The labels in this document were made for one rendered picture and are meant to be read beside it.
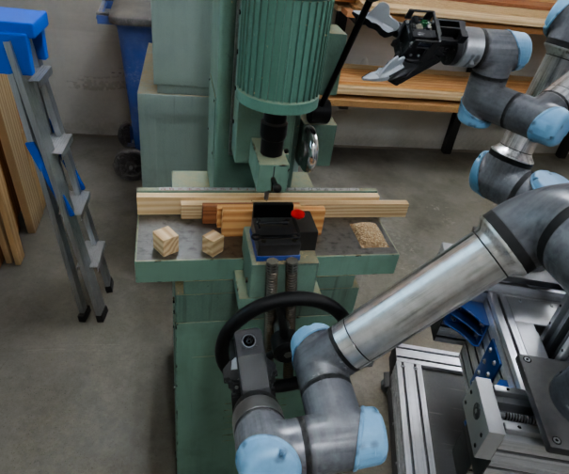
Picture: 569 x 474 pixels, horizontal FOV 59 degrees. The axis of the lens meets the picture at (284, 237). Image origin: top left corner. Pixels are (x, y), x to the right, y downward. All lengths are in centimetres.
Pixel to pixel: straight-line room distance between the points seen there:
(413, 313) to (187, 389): 84
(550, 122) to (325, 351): 62
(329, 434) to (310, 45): 68
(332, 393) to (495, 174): 90
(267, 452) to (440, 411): 126
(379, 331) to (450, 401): 119
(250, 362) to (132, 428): 115
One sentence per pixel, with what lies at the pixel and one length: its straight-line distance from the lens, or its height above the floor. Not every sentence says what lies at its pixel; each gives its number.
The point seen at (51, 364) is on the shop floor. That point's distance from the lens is 215.
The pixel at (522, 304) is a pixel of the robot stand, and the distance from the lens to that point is 152.
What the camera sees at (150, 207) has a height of 92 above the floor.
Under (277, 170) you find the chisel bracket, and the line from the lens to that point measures 113.
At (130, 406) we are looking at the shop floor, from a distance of 197.
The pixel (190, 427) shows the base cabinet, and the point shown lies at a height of 29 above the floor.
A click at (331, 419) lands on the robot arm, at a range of 69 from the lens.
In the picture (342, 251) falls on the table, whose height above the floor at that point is 90.
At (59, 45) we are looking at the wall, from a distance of 355.
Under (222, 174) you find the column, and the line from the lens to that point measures 139.
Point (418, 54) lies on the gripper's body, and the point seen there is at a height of 134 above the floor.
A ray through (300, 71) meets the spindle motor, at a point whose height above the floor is 129.
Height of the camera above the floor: 159
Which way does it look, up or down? 35 degrees down
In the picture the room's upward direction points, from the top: 8 degrees clockwise
